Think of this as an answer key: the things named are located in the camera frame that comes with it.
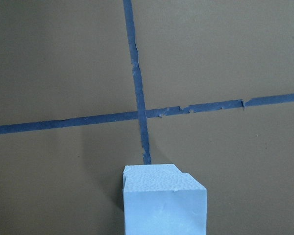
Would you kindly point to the blue foam block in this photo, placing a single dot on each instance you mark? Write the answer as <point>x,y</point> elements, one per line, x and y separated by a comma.
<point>123,178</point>
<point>159,199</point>

